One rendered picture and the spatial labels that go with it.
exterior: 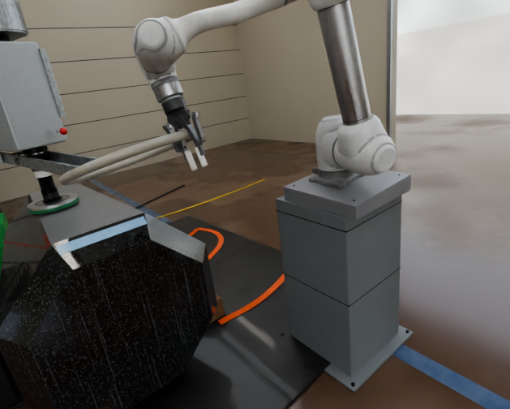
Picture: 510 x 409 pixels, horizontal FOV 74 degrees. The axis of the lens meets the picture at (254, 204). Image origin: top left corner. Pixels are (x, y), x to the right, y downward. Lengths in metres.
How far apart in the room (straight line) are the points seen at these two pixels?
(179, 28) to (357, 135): 0.65
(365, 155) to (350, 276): 0.50
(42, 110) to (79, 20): 5.34
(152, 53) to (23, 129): 0.89
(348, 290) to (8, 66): 1.62
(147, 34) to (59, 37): 5.97
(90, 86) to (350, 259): 6.07
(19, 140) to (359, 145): 1.35
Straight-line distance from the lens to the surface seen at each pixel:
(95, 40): 7.05
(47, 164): 1.66
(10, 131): 1.72
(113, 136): 6.98
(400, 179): 1.51
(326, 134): 1.42
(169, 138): 1.09
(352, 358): 1.71
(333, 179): 1.47
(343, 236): 1.36
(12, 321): 1.49
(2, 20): 1.75
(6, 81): 1.73
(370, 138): 1.25
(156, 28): 0.98
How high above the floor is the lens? 1.32
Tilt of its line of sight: 20 degrees down
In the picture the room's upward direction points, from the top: 8 degrees counter-clockwise
